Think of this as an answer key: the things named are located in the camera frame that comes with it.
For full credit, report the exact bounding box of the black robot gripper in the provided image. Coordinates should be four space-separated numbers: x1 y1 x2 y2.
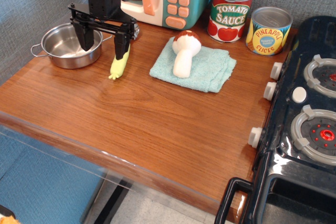
68 0 137 60

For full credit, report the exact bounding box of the spoon with yellow-green handle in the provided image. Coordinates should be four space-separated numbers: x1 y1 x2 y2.
109 23 140 80

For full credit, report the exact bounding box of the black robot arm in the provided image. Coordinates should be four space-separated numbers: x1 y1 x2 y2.
68 0 137 60

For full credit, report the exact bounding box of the orange object at corner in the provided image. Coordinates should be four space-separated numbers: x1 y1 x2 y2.
0 205 20 224

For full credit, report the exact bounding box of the small steel pot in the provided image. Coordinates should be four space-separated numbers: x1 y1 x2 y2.
30 23 112 69

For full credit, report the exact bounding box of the plush white mushroom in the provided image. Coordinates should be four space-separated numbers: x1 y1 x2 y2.
172 30 202 78

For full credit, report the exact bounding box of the light blue folded cloth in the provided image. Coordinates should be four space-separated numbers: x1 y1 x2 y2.
149 38 237 93

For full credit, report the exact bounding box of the tomato sauce can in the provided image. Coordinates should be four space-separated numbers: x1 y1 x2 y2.
207 0 253 42

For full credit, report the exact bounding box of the pineapple slices can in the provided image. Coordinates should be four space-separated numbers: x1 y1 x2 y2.
246 6 293 56

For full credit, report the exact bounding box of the black toy stove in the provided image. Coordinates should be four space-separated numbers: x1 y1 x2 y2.
215 16 335 223

